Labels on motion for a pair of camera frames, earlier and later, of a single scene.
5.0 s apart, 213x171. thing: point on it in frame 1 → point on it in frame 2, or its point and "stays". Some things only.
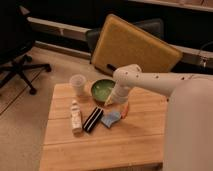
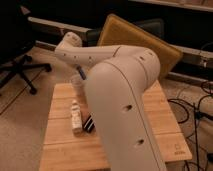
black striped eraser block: [92, 119] stays
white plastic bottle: [76, 119] stays
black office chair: [16, 38] stays
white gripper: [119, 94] → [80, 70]
